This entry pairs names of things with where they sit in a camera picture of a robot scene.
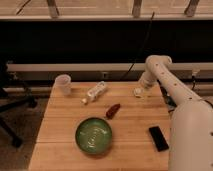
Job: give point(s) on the clear plastic cup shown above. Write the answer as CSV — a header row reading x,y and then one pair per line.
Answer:
x,y
62,82

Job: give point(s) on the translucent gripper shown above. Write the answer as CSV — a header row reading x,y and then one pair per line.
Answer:
x,y
145,91

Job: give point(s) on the green ceramic bowl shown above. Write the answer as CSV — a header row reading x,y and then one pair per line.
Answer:
x,y
93,136

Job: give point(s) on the black smartphone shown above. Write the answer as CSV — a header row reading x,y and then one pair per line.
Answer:
x,y
158,138

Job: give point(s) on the red chili pepper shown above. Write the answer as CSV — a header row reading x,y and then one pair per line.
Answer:
x,y
112,111

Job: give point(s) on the clear plastic bottle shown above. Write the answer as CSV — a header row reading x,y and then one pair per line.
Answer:
x,y
93,93

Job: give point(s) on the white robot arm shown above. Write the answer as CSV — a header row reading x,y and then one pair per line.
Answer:
x,y
191,129

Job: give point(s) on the white sponge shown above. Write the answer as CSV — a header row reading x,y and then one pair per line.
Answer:
x,y
137,92

